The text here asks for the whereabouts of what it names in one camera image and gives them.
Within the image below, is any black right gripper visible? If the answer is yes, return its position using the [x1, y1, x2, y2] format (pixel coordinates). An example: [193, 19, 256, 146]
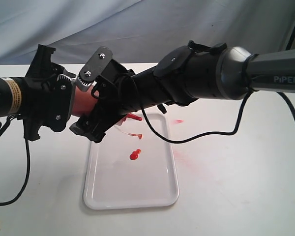
[69, 59, 128, 143]

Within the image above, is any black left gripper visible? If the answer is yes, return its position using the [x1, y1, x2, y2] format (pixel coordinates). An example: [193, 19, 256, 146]
[20, 44, 76, 141]

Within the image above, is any red sauce squeeze bottle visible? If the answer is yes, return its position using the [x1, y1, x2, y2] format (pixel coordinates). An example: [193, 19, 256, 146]
[71, 87, 143, 126]

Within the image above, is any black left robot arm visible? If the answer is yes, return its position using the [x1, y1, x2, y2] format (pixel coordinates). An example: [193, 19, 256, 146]
[0, 45, 76, 141]

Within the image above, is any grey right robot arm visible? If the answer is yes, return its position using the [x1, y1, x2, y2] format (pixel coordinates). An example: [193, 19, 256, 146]
[70, 41, 295, 143]

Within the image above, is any red sauce blob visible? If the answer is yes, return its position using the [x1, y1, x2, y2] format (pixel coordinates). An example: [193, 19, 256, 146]
[129, 149, 141, 160]

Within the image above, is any grey backdrop cloth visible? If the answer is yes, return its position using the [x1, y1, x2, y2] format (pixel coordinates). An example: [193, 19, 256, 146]
[0, 0, 295, 64]

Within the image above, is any white rectangular plastic tray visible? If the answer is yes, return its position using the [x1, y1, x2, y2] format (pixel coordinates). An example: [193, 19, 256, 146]
[83, 119, 179, 210]

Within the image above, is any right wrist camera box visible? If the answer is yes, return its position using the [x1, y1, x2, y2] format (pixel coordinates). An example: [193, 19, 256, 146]
[76, 46, 113, 92]

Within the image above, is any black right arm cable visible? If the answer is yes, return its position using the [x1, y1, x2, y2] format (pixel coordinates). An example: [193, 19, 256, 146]
[118, 73, 295, 145]

